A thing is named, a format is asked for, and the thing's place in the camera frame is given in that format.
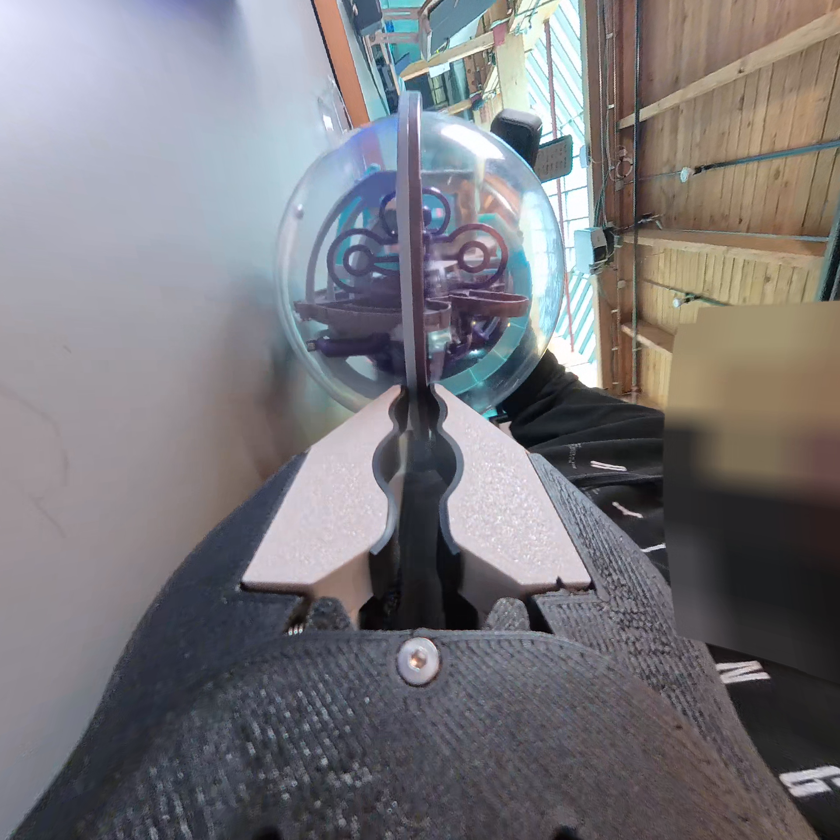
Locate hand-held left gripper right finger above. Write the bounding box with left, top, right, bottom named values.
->
left=430, top=384, right=592, bottom=626

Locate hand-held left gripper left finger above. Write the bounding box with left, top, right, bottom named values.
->
left=241, top=384, right=408, bottom=626

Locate clear plastic maze ball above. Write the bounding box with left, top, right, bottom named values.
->
left=276, top=91, right=567, bottom=416

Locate person's right forearm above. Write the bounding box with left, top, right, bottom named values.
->
left=508, top=351, right=668, bottom=475

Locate black pole stand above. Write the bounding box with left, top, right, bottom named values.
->
left=538, top=134, right=574, bottom=180

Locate grey ceiling junction box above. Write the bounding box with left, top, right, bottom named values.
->
left=574, top=226, right=616, bottom=274

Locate grey desk with orange edge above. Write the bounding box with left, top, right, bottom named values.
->
left=312, top=0, right=372, bottom=130

